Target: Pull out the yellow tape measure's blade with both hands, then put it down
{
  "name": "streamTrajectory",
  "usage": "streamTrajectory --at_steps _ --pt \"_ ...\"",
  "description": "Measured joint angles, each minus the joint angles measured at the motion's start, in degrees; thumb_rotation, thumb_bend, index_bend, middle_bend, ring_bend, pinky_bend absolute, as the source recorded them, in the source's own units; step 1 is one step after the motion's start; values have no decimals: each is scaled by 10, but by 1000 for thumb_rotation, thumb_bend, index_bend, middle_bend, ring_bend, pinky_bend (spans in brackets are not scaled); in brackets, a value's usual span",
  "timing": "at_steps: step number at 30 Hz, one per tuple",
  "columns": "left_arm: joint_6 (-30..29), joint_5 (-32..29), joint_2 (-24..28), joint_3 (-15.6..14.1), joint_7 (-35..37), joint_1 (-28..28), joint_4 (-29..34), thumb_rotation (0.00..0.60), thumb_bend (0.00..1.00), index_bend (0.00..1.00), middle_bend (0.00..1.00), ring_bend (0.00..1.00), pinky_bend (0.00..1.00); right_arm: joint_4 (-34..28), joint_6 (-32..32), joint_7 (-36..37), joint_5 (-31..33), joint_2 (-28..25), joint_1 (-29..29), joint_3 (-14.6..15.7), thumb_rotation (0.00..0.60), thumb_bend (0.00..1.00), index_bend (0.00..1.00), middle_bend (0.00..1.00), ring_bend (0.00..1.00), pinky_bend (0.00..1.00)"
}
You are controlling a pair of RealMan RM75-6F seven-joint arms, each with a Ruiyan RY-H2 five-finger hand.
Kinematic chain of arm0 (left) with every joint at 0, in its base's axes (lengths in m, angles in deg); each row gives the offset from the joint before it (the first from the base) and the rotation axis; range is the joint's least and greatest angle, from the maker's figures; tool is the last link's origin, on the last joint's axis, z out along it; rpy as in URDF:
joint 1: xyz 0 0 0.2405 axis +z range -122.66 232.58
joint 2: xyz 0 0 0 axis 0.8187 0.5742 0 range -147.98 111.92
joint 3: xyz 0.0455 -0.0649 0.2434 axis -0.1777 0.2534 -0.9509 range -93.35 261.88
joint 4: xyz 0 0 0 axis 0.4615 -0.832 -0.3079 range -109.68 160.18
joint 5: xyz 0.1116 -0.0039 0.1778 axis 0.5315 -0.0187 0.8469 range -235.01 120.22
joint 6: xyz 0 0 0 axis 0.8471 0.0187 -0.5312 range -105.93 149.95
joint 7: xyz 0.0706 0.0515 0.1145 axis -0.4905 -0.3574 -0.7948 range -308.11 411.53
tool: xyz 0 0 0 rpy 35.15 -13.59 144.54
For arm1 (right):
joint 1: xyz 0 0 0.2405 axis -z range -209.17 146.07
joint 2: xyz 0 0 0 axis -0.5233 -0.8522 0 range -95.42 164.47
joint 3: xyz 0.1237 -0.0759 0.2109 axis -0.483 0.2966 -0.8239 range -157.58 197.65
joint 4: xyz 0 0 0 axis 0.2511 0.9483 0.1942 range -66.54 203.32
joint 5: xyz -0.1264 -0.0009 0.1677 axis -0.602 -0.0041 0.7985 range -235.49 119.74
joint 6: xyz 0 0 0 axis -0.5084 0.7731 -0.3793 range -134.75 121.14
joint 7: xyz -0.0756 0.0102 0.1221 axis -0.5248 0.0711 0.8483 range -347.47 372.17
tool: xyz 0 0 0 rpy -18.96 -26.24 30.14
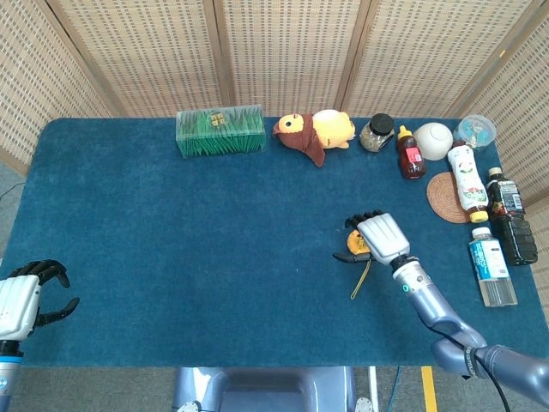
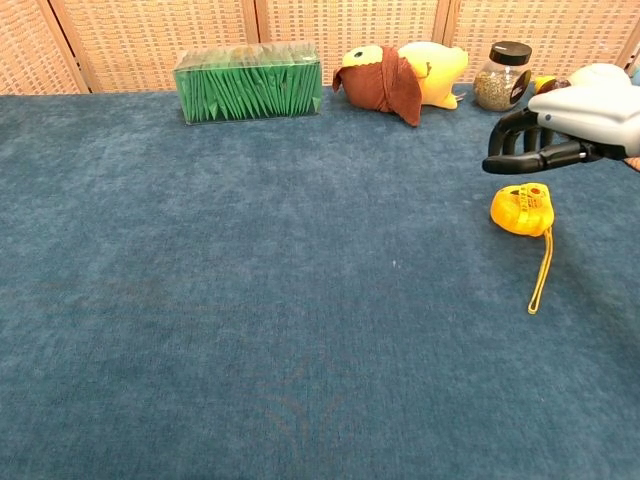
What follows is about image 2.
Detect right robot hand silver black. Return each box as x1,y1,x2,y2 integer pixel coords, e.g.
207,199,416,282
482,82,640,175

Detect yellow tape measure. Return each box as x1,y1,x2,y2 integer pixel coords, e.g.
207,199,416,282
489,183,555,315

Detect white bowl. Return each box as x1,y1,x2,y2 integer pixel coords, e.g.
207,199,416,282
568,63,633,88

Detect glass jar black lid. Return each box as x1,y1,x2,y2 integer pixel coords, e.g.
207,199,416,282
472,41,534,112

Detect yellow plush bird brown scarf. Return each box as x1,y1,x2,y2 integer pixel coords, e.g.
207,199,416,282
332,41,470,128

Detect clear box green packets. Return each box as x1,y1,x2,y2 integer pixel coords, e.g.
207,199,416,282
172,42,324,126

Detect blue table mat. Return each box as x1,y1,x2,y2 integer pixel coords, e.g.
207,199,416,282
0,83,640,480

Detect bamboo folding screen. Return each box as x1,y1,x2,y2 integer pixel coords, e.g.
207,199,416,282
0,0,640,96

